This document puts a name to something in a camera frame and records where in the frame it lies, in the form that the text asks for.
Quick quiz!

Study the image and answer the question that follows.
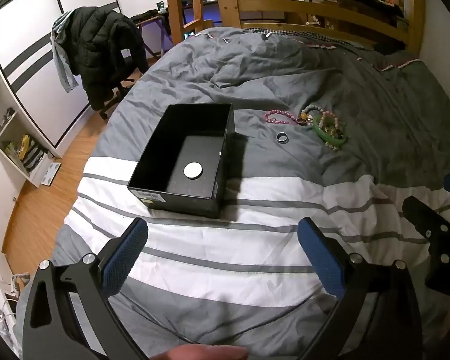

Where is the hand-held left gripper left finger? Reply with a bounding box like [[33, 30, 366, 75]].
[[22, 217, 149, 360]]

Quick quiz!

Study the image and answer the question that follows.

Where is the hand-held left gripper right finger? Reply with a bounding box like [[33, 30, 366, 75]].
[[297, 217, 424, 360]]

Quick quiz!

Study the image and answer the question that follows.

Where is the black cardboard box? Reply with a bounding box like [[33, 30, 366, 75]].
[[127, 103, 236, 220]]

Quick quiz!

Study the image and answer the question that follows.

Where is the green jade bangle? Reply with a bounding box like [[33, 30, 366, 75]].
[[312, 118, 349, 147]]

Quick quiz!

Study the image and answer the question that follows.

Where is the pink and dark bead bracelet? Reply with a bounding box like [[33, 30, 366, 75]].
[[318, 109, 348, 140]]

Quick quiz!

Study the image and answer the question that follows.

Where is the pink chip bracelet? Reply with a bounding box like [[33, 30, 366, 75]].
[[264, 109, 299, 127]]

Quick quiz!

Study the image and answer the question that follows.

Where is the white bead bracelet amber bead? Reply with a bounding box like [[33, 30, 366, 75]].
[[299, 104, 325, 121]]

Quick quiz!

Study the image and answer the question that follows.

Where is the person's left hand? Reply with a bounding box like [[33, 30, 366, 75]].
[[150, 345, 250, 360]]

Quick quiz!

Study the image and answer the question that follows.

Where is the white bathroom scale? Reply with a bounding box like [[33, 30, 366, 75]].
[[39, 161, 62, 188]]

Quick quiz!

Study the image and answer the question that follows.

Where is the red white trimmed sheet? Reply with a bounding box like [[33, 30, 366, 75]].
[[244, 26, 423, 72]]

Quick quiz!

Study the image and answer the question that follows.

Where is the yellow item on shelf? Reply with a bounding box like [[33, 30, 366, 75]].
[[18, 135, 32, 160]]

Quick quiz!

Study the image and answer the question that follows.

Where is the black office chair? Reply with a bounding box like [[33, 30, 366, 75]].
[[90, 47, 145, 121]]

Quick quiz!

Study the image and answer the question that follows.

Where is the white shelf unit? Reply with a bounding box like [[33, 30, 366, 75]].
[[0, 52, 61, 188]]

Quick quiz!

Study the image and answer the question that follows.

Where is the grey blue shirt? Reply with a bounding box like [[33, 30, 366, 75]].
[[50, 9, 80, 93]]

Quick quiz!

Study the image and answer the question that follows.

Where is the white sliding door wardrobe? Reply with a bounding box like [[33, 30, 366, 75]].
[[0, 0, 121, 158]]

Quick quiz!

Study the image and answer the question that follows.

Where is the black puffer jacket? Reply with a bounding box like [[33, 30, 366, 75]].
[[65, 6, 150, 110]]

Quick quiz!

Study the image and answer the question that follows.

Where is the wooden folding table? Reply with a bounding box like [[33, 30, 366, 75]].
[[130, 9, 170, 61]]

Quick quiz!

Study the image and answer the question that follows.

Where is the wooden ladder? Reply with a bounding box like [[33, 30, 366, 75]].
[[164, 0, 205, 44]]

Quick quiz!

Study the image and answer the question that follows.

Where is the wooden bed frame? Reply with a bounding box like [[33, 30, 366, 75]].
[[210, 0, 427, 56]]

